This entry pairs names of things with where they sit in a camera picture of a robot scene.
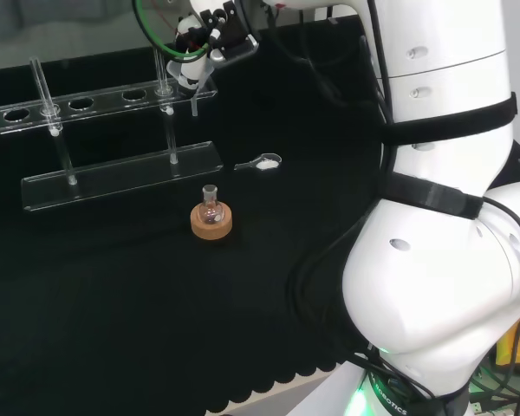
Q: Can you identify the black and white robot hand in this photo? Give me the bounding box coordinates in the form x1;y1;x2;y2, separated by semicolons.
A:
166;0;261;94

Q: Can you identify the clear plastic funnel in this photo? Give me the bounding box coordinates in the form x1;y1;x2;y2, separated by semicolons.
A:
189;60;216;118

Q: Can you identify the clear weighing funnel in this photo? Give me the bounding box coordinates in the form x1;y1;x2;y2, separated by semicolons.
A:
233;152;283;172

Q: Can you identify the clear acrylic funnel stand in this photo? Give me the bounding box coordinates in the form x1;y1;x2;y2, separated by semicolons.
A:
0;55;224;214

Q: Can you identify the small glass round-bottom flask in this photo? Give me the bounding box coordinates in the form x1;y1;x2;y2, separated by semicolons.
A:
199;184;224;225

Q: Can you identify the black bench cloth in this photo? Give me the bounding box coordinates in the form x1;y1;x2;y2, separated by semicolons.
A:
0;15;520;416

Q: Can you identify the yellow stop button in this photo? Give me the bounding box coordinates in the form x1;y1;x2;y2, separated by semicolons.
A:
495;310;520;374

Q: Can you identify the green cable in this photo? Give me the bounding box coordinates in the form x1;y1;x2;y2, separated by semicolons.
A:
131;0;211;60

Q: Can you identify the cork ring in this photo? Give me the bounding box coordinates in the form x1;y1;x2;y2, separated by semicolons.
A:
190;203;234;242

